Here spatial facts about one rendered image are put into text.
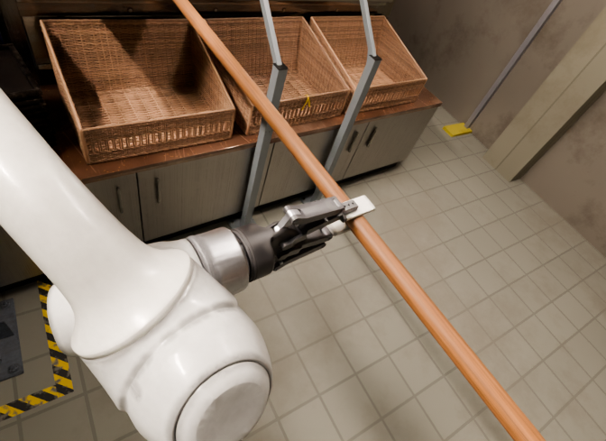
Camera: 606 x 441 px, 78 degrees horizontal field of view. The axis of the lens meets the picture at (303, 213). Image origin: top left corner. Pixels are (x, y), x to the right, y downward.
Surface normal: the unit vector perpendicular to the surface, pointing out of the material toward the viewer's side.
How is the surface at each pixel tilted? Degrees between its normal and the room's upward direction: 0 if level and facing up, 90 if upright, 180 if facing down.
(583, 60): 90
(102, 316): 47
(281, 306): 0
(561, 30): 90
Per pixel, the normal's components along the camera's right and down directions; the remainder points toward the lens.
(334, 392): 0.25, -0.63
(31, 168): 0.48, -0.44
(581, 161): -0.84, 0.24
